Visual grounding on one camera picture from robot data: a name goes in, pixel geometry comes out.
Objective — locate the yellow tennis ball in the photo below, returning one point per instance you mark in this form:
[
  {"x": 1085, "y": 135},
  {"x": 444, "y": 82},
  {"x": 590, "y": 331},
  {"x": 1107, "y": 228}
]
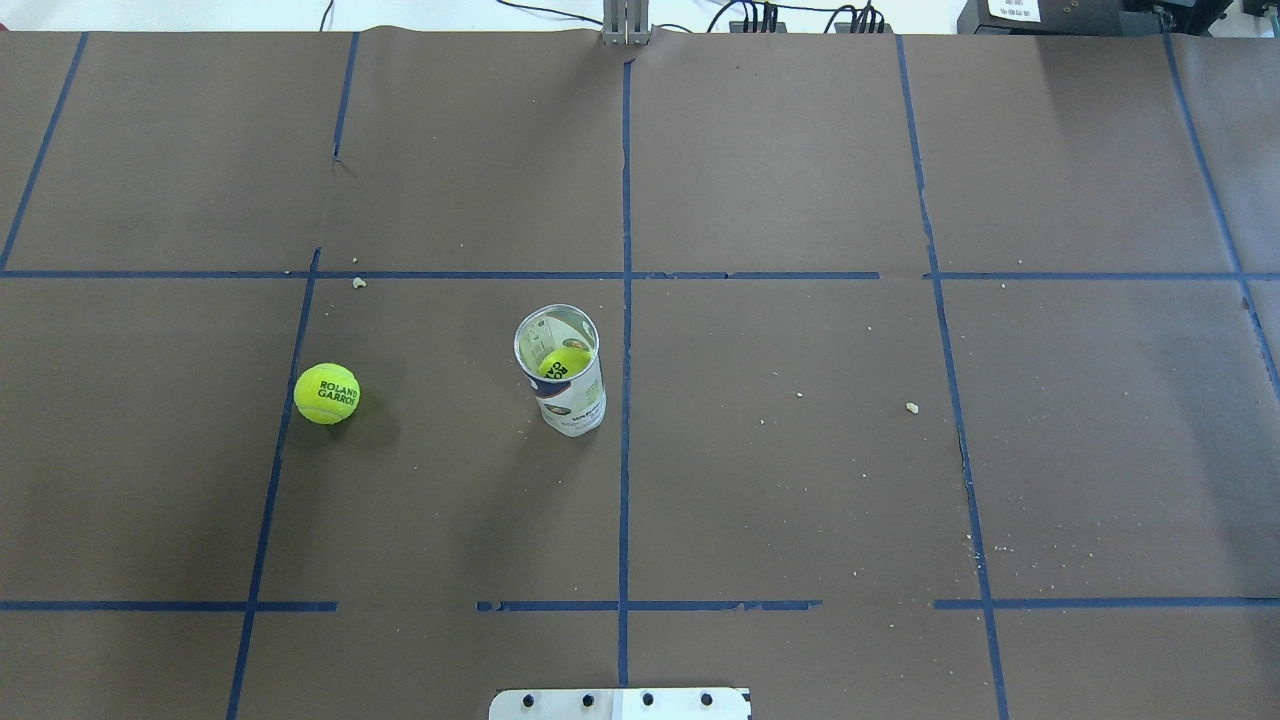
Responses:
[
  {"x": 564, "y": 363},
  {"x": 326, "y": 394}
]

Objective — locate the yellow tennis ball inside can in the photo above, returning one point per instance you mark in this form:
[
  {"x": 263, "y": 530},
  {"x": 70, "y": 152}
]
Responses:
[{"x": 564, "y": 363}]

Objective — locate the clear plastic tennis ball can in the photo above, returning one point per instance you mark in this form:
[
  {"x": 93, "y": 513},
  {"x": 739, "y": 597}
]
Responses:
[{"x": 572, "y": 407}]

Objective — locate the black equipment box with label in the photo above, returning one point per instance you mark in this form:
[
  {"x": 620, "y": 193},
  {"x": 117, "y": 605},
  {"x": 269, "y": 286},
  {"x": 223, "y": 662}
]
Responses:
[{"x": 1089, "y": 18}]

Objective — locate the grey aluminium post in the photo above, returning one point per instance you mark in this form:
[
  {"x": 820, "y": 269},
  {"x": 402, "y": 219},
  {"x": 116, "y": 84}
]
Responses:
[{"x": 626, "y": 23}]

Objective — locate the white metal mount base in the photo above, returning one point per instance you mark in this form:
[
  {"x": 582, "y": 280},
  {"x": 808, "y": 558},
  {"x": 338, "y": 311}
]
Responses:
[{"x": 623, "y": 703}]

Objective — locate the black cable plug cluster left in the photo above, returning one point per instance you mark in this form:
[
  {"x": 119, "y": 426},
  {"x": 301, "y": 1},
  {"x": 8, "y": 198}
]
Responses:
[{"x": 758, "y": 18}]

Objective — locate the black cable plug cluster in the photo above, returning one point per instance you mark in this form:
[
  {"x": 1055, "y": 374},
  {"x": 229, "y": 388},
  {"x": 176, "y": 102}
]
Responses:
[
  {"x": 758, "y": 18},
  {"x": 852, "y": 19}
]

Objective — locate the black cable plug cluster right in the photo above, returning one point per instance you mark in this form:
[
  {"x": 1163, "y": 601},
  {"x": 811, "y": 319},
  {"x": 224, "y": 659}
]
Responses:
[{"x": 852, "y": 19}]

